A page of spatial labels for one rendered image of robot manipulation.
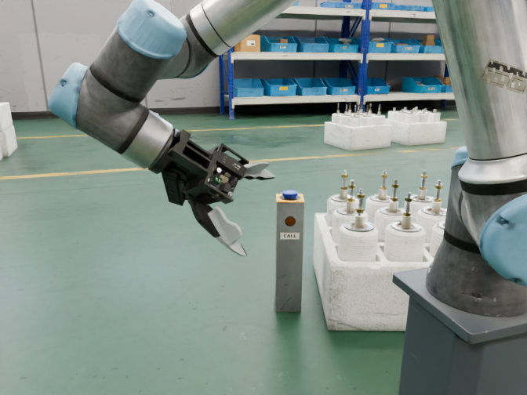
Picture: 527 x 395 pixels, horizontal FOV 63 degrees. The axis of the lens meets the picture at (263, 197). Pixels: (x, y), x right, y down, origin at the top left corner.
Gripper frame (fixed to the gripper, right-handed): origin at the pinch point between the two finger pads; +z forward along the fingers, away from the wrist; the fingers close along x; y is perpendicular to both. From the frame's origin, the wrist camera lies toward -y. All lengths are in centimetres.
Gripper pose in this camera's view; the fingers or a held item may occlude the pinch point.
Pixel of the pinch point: (259, 215)
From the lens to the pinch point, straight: 72.5
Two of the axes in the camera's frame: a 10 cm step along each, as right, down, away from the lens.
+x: 3.1, -8.5, 4.2
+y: 5.7, -1.9, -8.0
